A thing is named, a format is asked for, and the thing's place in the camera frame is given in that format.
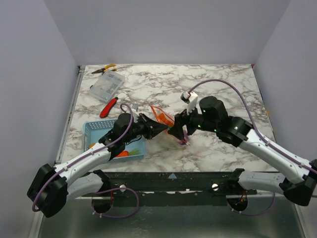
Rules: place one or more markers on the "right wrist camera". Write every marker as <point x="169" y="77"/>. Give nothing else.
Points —
<point x="190" y="98"/>

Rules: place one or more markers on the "yellow handled pliers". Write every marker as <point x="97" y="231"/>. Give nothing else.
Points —
<point x="111" y="67"/>

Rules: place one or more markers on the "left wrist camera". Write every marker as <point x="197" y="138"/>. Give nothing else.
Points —
<point x="134" y="109"/>

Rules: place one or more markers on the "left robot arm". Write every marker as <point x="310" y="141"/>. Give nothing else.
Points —
<point x="50" y="187"/>

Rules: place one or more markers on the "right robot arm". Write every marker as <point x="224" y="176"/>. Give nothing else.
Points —
<point x="295" y="178"/>

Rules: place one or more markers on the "red utility knife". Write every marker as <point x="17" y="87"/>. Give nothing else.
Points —
<point x="105" y="112"/>

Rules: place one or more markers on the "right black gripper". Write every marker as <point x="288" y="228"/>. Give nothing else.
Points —
<point x="183" y="122"/>

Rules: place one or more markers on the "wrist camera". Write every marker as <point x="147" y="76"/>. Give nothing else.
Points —
<point x="190" y="98"/>
<point x="134" y="109"/>

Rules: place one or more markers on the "clear zip top bag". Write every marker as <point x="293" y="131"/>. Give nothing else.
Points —
<point x="164" y="139"/>

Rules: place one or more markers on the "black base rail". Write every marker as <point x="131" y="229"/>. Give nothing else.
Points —
<point x="159" y="189"/>

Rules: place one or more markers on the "clear plastic screw box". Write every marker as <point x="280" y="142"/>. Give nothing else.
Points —
<point x="107" y="85"/>

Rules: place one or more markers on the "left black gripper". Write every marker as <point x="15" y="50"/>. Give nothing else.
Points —
<point x="152" y="128"/>

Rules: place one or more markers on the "orange carrot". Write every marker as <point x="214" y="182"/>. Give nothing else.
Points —
<point x="126" y="153"/>

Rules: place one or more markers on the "blue plastic basket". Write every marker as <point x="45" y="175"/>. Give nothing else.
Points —
<point x="94" y="130"/>

